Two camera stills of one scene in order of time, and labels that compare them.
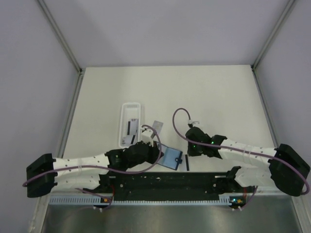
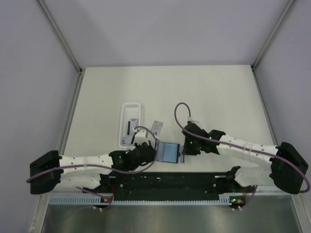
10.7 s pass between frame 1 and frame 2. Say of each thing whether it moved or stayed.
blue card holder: moved
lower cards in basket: stayed
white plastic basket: stayed
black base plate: stayed
